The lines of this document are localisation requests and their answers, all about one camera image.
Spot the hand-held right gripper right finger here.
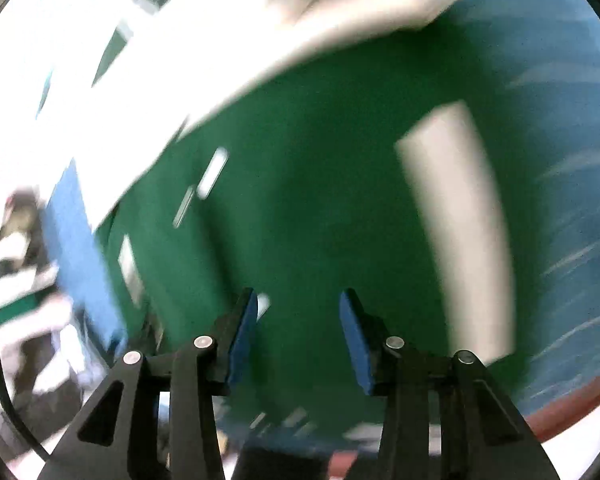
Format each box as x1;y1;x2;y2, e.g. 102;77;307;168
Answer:
340;287;561;480

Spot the blue striped bed sheet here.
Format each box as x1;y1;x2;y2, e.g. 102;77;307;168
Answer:
430;0;600;411

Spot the black cable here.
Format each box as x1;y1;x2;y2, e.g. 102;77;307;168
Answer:
0;264;52;462

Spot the red mattress edge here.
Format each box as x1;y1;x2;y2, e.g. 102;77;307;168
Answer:
524;367;600;443

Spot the green jacket with striped hem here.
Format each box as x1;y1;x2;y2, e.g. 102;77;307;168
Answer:
95;25;546;461

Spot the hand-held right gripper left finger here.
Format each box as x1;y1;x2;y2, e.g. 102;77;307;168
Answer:
37;287;259;480

